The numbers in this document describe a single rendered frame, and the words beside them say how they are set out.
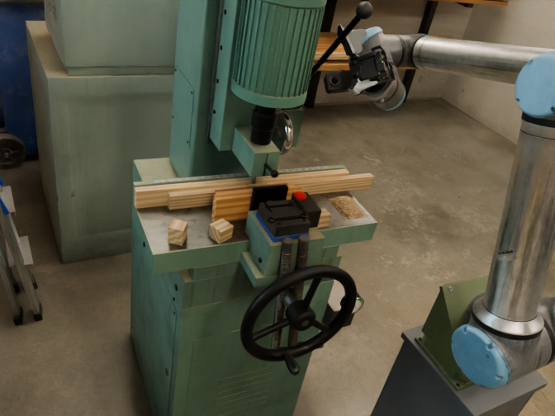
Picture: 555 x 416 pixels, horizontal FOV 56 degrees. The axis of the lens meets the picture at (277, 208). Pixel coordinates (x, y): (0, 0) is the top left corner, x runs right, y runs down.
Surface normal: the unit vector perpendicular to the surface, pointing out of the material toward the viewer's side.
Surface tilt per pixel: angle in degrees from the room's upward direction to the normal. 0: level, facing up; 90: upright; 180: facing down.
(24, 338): 0
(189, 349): 90
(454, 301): 44
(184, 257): 90
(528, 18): 90
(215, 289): 90
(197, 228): 0
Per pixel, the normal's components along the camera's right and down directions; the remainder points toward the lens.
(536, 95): -0.87, 0.05
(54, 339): 0.16, -0.81
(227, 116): 0.40, 0.57
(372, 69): -0.43, -0.05
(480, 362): -0.87, 0.25
